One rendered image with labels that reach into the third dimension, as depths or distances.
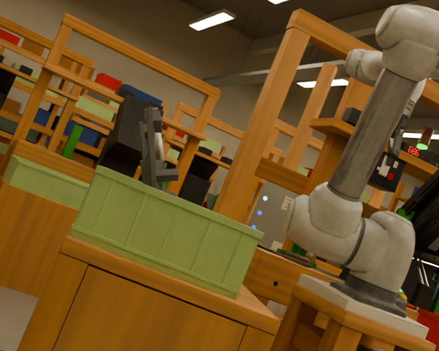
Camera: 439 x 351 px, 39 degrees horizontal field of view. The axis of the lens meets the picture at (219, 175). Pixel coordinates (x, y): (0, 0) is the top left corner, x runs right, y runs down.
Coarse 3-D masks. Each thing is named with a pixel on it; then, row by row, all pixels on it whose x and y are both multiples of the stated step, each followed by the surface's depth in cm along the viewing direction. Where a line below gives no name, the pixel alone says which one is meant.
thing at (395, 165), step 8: (384, 152) 281; (392, 160) 282; (400, 160) 283; (376, 168) 280; (392, 168) 282; (400, 168) 284; (376, 176) 280; (392, 176) 282; (400, 176) 284; (368, 184) 290; (376, 184) 281; (384, 184) 282; (392, 184) 283
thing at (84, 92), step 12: (84, 96) 1118; (96, 96) 1136; (108, 108) 1136; (72, 120) 1119; (84, 120) 1127; (108, 132) 1141; (180, 132) 1204; (60, 144) 1157; (204, 144) 1224; (216, 144) 1233; (96, 156) 1137; (168, 156) 1198; (216, 156) 1225
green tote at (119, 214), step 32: (96, 192) 139; (128, 192) 140; (160, 192) 141; (96, 224) 139; (128, 224) 140; (160, 224) 141; (192, 224) 142; (224, 224) 143; (128, 256) 140; (160, 256) 141; (192, 256) 142; (224, 256) 143; (224, 288) 143
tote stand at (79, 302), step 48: (48, 288) 133; (96, 288) 135; (144, 288) 136; (192, 288) 138; (240, 288) 173; (48, 336) 133; (96, 336) 135; (144, 336) 136; (192, 336) 138; (240, 336) 139
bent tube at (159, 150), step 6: (156, 108) 188; (156, 138) 182; (156, 144) 182; (162, 144) 183; (156, 150) 182; (162, 150) 183; (156, 156) 183; (162, 156) 183; (162, 162) 184; (162, 186) 193
